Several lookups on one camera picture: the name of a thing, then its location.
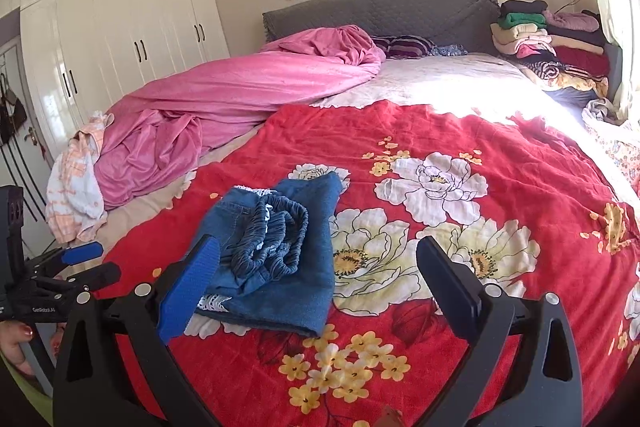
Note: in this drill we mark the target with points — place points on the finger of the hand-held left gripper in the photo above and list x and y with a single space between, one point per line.
82 253
97 276

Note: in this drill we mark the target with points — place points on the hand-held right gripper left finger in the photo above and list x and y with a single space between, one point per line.
192 287

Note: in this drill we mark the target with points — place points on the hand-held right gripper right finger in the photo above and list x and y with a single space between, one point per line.
450 287

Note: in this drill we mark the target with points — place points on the blue denim pants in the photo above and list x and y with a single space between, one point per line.
300 277

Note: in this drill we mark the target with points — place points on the person's left hand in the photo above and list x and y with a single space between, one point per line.
15 347

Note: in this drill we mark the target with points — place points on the peach checked cloth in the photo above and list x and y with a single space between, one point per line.
75 187

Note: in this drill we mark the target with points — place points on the person's lime green garment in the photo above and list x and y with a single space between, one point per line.
30 392

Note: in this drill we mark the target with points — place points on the red floral blanket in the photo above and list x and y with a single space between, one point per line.
500 157

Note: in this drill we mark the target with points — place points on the pink quilt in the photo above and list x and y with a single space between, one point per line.
240 87

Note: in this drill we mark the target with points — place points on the pale floral cloth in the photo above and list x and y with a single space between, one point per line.
620 152

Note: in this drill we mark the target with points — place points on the blue floral pillow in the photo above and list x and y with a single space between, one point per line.
447 50

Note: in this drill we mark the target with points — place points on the purple striped pillow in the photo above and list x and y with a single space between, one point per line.
405 47

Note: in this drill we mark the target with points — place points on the white wardrobe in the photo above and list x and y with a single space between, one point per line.
125 7

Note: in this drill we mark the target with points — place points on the stack of folded clothes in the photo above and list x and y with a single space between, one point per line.
575 57

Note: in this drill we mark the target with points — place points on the grey padded headboard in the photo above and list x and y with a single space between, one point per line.
400 17

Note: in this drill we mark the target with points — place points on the cream curtain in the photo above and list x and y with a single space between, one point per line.
615 7

